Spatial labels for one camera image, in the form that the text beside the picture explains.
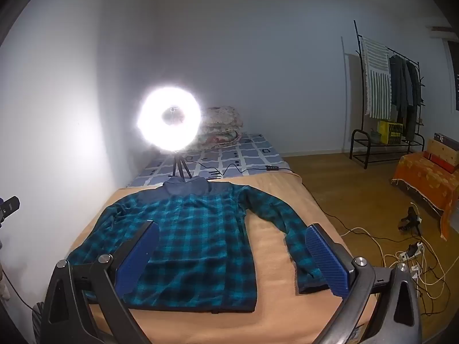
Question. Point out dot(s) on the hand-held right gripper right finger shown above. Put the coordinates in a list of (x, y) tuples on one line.
[(326, 258)]

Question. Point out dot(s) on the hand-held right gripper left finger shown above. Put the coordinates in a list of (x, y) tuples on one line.
[(138, 254)]

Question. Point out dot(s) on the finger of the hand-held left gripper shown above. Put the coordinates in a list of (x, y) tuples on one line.
[(10, 206)]

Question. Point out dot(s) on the teal plaid flannel shirt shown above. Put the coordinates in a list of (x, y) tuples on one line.
[(200, 236)]

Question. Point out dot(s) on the black metal clothes rack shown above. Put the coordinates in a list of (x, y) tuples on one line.
[(359, 131)]

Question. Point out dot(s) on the dark hanging clothes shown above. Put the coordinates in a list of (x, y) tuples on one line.
[(403, 89)]

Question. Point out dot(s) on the beige blanket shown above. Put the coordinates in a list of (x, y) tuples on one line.
[(272, 268)]

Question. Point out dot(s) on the white power strip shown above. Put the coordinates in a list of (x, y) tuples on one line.
[(412, 252)]

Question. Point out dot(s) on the small black floor tripod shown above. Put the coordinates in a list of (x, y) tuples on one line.
[(410, 218)]

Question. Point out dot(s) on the orange patterned cloth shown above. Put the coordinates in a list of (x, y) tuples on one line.
[(423, 179)]

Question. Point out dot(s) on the blue patterned mattress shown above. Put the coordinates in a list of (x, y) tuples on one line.
[(251, 154)]

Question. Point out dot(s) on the yellow plastic crate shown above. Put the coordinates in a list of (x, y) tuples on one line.
[(391, 132)]

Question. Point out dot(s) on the folded floral quilt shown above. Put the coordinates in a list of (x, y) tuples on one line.
[(222, 125)]

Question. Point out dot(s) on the brown storage box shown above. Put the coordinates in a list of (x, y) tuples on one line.
[(444, 150)]

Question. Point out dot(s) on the striped white towel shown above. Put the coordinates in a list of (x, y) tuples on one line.
[(376, 79)]

